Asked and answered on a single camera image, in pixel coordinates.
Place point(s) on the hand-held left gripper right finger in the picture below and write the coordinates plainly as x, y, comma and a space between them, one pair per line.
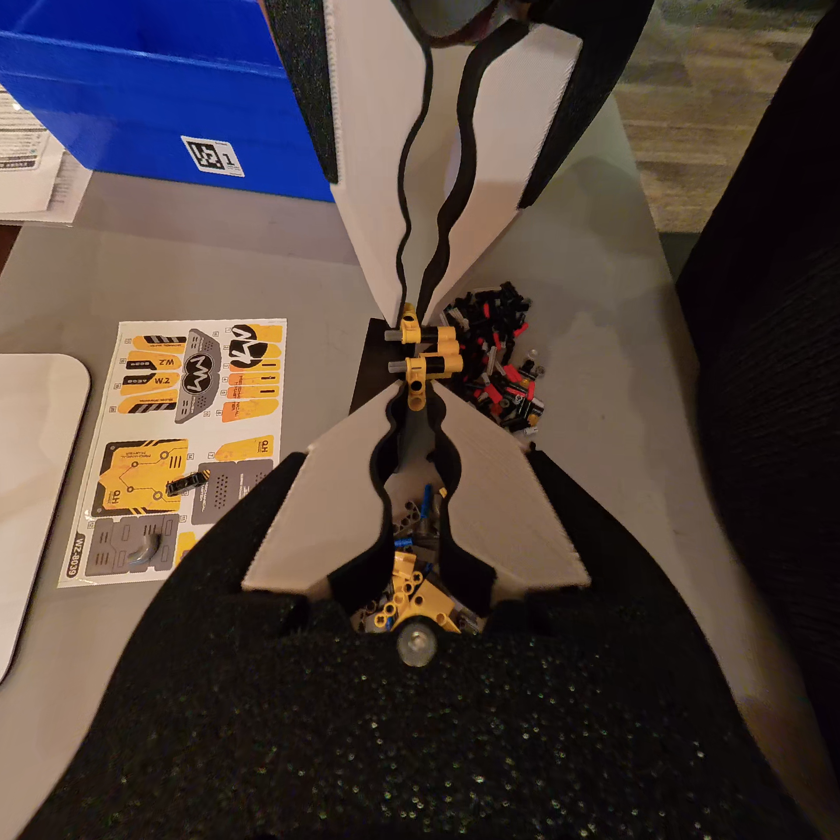
512, 512

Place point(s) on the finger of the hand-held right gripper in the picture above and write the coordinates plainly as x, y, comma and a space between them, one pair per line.
512, 131
374, 131

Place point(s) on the small black striped brick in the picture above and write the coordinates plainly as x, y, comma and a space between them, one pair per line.
184, 484

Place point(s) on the pile of yellow black bricks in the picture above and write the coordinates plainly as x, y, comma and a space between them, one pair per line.
410, 577

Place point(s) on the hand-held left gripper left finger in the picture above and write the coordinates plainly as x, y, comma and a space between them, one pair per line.
321, 512

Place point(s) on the grey curved brick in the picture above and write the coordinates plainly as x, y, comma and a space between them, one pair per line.
145, 551

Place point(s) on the yellow grey sticker sheet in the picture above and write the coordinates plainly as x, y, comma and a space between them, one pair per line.
197, 367

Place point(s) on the person's black sweater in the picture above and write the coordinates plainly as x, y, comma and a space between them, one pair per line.
774, 328

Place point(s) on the blue plastic bin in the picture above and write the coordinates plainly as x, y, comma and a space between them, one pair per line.
131, 85

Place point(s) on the pile of red black pins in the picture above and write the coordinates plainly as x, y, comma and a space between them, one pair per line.
492, 328

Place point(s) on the yellow black brick assembly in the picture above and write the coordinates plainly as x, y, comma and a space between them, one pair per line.
417, 371

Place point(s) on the white rounded board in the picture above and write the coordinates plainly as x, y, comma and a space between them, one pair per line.
33, 472

